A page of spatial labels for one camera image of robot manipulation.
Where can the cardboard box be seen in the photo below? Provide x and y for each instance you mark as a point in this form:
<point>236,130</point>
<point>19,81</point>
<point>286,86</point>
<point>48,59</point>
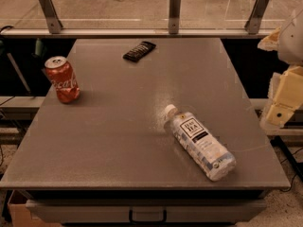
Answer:
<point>21,216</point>

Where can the black snack bar wrapper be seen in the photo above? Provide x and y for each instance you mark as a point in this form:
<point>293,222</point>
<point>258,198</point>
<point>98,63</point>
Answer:
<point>139,52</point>

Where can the clear plastic tea bottle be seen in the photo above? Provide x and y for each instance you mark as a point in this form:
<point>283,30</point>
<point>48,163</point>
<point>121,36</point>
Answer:
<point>214,159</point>

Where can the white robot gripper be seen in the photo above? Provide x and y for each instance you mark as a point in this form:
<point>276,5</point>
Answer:
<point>293,43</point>

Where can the metal bracket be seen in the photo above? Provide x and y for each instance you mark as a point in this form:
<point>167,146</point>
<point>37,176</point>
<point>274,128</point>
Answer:
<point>252,26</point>
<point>53,23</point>
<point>174,16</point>

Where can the left metal bracket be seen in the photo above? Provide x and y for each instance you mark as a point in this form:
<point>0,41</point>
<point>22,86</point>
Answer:
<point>53,23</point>

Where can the white horizontal rail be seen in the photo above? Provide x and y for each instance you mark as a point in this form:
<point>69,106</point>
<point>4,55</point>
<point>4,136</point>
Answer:
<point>131,33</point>

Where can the right metal bracket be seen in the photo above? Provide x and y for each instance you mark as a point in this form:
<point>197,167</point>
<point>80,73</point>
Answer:
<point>252,26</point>

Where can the red Coca-Cola can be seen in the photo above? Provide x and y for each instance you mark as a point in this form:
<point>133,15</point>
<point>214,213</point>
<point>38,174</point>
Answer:
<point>63,78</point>

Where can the middle metal bracket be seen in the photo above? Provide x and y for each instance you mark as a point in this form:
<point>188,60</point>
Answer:
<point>174,16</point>

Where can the grey drawer with handle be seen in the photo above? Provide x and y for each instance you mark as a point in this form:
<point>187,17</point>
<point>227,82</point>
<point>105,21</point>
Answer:
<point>136,212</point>

